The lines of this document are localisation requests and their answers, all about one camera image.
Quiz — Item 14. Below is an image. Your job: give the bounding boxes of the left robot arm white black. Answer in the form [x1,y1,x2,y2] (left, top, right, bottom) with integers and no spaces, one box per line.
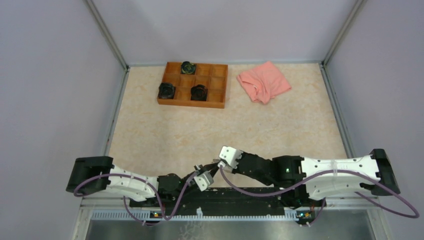
[65,156,219,207]

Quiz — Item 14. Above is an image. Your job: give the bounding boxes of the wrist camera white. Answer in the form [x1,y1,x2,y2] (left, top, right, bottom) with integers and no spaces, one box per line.
[194,171,214,192]
[218,146,243,170]

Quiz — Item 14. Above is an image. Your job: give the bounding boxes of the orange wooden compartment tray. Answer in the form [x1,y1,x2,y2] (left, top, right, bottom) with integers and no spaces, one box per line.
[156,62,229,109]

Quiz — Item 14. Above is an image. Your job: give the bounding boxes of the pink folded cloth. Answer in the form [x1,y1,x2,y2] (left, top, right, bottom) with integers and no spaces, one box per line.
[236,61,292,105]

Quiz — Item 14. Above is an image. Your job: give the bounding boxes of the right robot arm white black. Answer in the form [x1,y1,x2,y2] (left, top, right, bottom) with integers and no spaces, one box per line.
[231,148,401,206]

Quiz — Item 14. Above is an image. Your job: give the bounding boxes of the aluminium frame rails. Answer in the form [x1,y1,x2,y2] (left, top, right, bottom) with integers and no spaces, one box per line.
[83,0,391,240]

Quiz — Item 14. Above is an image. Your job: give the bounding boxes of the black rolled belt top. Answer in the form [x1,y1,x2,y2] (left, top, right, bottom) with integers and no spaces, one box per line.
[180,61,197,75]

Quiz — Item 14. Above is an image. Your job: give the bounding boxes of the black rolled belt left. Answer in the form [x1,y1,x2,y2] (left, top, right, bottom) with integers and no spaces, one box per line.
[157,82,176,100]

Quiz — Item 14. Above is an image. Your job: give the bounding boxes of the black rolled belt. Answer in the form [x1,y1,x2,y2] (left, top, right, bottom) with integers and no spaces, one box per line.
[180,61,197,75]
[190,84,208,102]
[157,82,176,100]

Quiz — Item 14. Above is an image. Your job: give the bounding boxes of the white slotted cable duct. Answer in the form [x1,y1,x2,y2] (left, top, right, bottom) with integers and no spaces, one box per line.
[91,208,299,222]

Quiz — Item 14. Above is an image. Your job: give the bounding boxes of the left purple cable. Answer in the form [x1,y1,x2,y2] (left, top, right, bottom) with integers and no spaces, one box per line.
[73,170,200,222]

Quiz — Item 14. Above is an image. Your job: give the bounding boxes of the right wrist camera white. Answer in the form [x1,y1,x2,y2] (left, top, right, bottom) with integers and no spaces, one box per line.
[218,146,243,170]

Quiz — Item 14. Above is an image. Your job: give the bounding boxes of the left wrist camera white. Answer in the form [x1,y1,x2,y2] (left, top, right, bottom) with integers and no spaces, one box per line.
[194,171,214,192]

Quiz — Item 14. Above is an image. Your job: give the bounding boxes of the black rolled belt middle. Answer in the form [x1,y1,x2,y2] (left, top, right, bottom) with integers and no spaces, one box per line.
[190,84,208,102]

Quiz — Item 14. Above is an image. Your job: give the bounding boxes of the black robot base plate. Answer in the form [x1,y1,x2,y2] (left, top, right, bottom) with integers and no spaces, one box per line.
[129,187,327,217]

